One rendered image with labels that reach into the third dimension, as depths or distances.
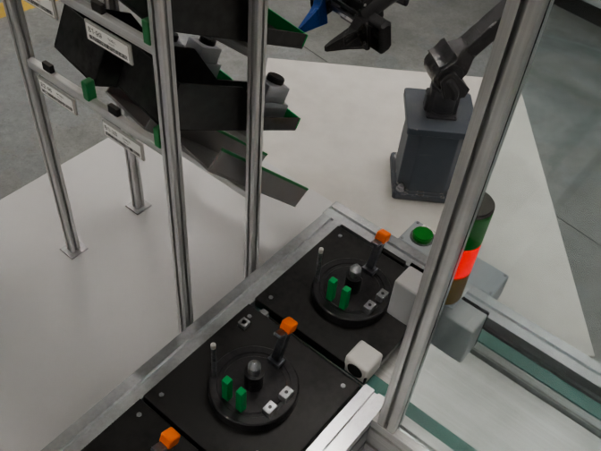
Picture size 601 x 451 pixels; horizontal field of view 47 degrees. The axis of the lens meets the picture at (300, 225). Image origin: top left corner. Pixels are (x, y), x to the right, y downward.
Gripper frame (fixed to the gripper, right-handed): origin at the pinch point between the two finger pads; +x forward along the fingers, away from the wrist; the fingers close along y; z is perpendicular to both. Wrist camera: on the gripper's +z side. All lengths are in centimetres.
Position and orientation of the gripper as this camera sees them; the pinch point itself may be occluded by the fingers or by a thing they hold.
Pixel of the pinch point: (326, 29)
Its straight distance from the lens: 123.6
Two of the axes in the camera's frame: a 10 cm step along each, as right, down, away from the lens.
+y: 6.5, 5.8, -4.9
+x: -7.5, 5.9, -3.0
